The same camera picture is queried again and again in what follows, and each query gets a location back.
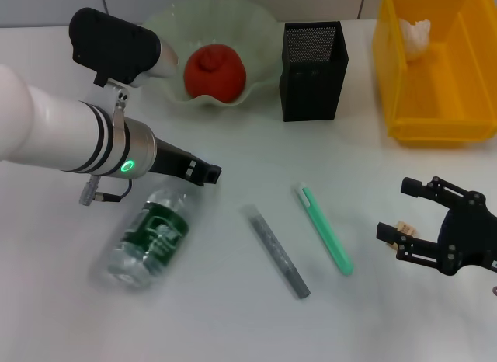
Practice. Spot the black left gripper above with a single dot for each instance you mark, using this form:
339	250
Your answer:
171	162

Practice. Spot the tan eraser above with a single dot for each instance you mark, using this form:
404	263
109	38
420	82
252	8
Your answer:
405	227

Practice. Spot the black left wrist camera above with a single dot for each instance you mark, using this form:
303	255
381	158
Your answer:
112	47

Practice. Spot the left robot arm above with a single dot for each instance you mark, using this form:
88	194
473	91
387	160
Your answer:
58	133

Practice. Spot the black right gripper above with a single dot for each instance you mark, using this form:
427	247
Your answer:
470	237

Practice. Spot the grey glitter pen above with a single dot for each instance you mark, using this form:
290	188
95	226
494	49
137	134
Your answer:
272	245

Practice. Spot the clear green-label water bottle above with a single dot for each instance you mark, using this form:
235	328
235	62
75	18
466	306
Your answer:
155	230

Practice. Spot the black mesh pen holder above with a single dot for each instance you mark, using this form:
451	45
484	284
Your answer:
310	86

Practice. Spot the white paper ball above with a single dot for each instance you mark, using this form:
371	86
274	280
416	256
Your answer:
415	39

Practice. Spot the yellow plastic bin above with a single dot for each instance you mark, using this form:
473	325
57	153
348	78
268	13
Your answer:
438	94

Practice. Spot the mint green pen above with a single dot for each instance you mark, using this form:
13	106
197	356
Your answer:
326	230

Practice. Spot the green glass fruit bowl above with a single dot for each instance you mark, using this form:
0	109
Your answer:
240	28

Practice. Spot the orange fruit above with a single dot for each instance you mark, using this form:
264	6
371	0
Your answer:
217	74

